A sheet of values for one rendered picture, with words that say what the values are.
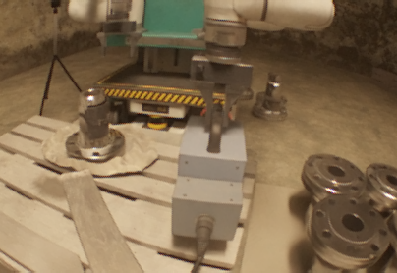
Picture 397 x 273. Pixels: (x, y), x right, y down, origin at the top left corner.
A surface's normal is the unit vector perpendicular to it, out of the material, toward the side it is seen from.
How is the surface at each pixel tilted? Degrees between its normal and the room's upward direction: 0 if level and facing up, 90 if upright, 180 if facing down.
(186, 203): 90
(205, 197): 0
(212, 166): 90
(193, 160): 90
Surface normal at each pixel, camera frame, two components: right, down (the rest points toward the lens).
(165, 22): -0.17, 0.43
